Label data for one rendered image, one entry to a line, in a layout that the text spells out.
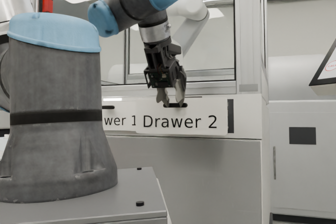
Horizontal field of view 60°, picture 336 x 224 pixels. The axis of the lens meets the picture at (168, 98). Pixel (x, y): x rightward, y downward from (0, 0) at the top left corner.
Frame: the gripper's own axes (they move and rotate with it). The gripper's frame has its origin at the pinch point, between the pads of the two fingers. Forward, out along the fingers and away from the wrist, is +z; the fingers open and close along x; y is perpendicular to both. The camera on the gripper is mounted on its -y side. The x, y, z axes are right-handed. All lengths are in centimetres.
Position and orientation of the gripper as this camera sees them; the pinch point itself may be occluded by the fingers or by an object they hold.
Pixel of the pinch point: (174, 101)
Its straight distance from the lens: 85.0
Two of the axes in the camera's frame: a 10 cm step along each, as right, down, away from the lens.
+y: -2.9, 5.3, -8.0
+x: 9.4, -0.2, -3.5
